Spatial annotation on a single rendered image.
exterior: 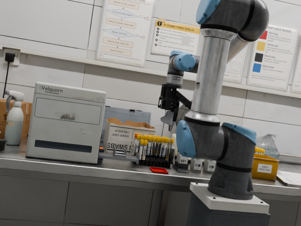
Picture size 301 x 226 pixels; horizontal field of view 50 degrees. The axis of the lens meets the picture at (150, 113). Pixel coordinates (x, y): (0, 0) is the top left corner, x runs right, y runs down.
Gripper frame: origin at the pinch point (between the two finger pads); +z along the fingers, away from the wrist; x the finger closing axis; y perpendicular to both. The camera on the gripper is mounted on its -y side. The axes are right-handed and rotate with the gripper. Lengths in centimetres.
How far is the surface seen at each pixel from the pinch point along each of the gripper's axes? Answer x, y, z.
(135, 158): 10.5, 16.9, 13.5
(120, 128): -16.4, 21.5, 4.5
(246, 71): -50, -58, -38
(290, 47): -47, -85, -58
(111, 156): 11.1, 27.0, 13.5
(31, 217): -52, 61, 68
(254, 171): 8.4, -40.2, 14.3
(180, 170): 10.3, -3.7, 16.6
